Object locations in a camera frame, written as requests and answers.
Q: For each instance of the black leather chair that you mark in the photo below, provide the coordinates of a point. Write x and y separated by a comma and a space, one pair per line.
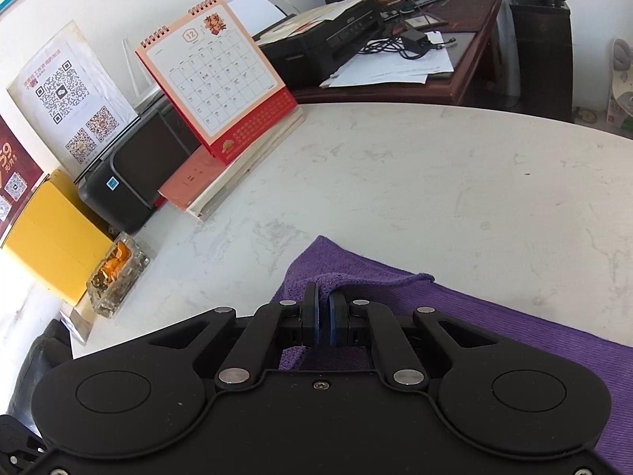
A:
39, 361

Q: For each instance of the purple towel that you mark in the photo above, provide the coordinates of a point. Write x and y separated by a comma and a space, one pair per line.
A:
494, 316

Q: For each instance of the black printer with blue sticker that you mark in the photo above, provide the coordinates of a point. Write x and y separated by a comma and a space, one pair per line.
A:
138, 168

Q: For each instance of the white code sheet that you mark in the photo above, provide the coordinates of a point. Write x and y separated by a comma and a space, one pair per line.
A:
69, 99

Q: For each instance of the black power adapter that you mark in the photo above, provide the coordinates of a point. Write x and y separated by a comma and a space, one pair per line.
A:
414, 37

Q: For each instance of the red cover book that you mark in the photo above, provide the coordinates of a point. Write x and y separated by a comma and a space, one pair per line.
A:
193, 183

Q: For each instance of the red advert poster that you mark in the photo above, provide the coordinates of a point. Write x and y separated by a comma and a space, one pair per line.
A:
17, 178

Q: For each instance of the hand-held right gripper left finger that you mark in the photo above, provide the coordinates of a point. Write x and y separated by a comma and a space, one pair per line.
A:
311, 321

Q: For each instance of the red desk calendar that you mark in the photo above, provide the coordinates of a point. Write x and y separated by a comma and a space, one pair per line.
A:
212, 74

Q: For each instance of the black water dispenser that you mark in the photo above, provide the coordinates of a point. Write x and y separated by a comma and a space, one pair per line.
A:
539, 59

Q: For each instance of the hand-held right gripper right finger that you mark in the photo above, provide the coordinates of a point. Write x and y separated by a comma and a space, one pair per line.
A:
337, 321

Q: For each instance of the glass ashtray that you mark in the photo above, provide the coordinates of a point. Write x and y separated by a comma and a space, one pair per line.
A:
116, 277

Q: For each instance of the white thick book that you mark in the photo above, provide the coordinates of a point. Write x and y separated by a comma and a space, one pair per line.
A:
257, 158

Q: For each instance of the blank white paper sheet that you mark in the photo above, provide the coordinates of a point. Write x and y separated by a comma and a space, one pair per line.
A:
254, 7

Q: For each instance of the black inkjet printer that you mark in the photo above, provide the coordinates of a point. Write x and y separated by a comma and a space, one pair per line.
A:
316, 44

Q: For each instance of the yellow box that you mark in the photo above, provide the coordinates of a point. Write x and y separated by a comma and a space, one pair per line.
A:
54, 237

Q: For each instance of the white paper sheets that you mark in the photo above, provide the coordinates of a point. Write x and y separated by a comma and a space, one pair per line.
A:
395, 69

